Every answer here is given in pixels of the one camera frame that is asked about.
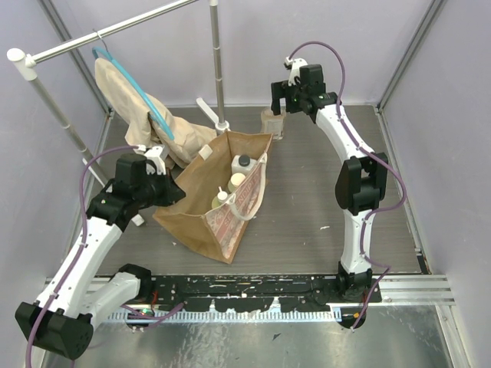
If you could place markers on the clear amber soap bottle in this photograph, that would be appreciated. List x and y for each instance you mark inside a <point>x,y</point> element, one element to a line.
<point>273,124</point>

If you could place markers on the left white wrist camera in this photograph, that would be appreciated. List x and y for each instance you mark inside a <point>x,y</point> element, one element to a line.
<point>155,157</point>

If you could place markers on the metal clothes rack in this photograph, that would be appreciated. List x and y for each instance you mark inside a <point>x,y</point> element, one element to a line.
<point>26,63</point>

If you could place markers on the white bottle black cap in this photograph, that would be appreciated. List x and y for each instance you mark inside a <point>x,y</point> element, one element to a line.
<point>242,164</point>

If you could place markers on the aluminium frame rail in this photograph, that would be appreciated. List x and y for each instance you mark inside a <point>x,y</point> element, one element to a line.
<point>412,290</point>

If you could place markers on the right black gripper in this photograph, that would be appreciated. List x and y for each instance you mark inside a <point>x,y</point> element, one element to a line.
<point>281,90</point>

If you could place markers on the yellow lotion squeeze bottle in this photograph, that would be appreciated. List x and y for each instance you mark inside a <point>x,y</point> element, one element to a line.
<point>220,198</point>

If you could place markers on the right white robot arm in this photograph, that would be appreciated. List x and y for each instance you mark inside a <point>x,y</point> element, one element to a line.
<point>361,183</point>

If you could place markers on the green bottle wooden cap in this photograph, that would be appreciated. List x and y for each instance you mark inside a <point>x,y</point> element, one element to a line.
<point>235,181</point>

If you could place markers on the beige cloth on hanger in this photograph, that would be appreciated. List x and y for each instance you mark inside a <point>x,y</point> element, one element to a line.
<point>143,129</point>

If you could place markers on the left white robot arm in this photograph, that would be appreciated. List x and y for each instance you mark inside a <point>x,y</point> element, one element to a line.
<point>63,317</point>

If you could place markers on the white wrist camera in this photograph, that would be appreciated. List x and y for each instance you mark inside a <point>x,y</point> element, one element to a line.
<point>155,157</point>
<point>294,65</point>

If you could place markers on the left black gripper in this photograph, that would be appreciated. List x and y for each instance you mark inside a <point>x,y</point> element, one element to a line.
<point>169,190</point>

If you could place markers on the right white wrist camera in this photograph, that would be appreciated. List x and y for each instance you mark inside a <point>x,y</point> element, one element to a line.
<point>294,65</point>

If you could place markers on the brown canvas tote bag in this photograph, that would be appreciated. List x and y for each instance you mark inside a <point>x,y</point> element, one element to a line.
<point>216,233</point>

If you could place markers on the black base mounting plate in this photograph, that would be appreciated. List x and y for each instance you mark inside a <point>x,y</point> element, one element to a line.
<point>247,293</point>

